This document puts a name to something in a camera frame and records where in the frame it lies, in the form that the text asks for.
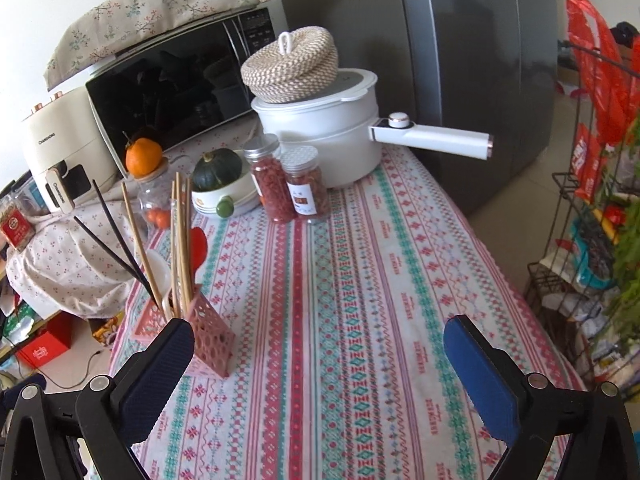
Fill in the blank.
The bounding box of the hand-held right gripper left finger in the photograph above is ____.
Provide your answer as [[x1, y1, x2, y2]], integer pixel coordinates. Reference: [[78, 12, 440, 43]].
[[0, 317, 196, 480]]

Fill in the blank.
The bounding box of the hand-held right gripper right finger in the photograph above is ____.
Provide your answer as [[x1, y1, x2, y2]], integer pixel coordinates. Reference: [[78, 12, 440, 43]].
[[442, 314, 640, 480]]

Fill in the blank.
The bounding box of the pink utensil holder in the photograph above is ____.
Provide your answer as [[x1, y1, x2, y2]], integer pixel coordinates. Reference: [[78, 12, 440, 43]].
[[136, 282, 236, 380]]

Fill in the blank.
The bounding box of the white plastic spoon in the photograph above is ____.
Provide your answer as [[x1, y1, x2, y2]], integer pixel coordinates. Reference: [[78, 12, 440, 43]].
[[142, 250, 173, 311]]

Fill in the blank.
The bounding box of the black chopstick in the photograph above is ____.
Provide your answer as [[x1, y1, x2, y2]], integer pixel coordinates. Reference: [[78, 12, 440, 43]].
[[73, 216, 158, 301], [92, 178, 156, 296]]

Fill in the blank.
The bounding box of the red plastic spoon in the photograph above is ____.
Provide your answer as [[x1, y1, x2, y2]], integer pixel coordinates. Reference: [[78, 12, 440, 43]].
[[190, 227, 210, 272]]

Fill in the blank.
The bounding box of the bunch of wooden chopsticks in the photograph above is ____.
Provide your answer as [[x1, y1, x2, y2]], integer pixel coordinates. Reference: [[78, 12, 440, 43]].
[[121, 171, 193, 318]]

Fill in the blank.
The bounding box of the red cardboard box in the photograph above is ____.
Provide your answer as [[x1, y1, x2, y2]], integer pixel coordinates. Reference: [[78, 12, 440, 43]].
[[15, 327, 73, 372]]

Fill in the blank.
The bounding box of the white dotted cloth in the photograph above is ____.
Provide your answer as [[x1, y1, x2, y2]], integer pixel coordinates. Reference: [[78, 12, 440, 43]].
[[6, 180, 166, 318]]

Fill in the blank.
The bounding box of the patterned tablecloth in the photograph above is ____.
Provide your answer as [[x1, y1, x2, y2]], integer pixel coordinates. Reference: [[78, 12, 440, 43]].
[[107, 145, 588, 480]]

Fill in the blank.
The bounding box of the glass jar with cork lid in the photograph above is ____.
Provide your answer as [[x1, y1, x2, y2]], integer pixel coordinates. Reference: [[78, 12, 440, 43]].
[[137, 160, 193, 231]]

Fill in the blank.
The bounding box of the red tin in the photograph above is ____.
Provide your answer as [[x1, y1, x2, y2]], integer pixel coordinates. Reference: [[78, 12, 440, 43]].
[[0, 207, 36, 253]]

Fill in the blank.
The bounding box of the white bowl with green knob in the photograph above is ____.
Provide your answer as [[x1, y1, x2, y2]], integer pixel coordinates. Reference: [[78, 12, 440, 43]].
[[191, 172, 261, 220]]

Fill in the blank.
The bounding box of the green pumpkin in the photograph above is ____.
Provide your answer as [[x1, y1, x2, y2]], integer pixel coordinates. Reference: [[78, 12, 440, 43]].
[[192, 150, 246, 193]]

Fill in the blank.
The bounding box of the orange fruit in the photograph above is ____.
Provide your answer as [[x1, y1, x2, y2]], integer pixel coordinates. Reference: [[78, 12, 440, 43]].
[[125, 132, 165, 178]]

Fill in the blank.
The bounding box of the clear jar of red berries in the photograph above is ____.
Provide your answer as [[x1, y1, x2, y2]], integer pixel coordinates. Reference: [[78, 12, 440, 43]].
[[243, 134, 297, 224]]

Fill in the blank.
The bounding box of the clear jar with white label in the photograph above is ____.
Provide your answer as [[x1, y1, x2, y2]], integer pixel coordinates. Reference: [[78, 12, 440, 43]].
[[280, 145, 331, 226]]

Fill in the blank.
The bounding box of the red snack packet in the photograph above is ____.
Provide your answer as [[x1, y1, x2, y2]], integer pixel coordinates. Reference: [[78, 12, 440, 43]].
[[572, 122, 603, 201]]

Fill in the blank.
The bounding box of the cream air fryer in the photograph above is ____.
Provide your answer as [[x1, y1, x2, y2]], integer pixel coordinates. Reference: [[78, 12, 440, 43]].
[[21, 87, 123, 216]]

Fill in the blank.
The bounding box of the white electric pot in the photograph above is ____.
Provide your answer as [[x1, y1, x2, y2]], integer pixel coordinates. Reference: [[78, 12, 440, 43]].
[[250, 67, 496, 191]]

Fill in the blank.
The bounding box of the microwave oven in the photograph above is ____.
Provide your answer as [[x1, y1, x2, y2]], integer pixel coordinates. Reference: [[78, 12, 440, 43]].
[[85, 5, 291, 181]]

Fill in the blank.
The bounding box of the grey refrigerator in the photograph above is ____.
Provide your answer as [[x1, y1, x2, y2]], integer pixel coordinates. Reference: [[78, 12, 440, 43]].
[[270, 0, 561, 218]]

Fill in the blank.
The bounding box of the red plastic bag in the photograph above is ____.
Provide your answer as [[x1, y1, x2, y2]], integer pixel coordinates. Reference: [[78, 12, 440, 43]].
[[565, 0, 640, 151]]

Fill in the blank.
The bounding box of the woven straw lid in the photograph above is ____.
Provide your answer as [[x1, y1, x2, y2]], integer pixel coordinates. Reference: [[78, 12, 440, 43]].
[[241, 26, 341, 106]]

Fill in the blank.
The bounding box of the floral cover cloth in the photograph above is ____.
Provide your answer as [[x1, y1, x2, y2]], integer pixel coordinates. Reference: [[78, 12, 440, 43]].
[[44, 0, 307, 93]]

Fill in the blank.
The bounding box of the black wire rack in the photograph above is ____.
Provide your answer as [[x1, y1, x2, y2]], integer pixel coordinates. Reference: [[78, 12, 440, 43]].
[[525, 42, 640, 391]]

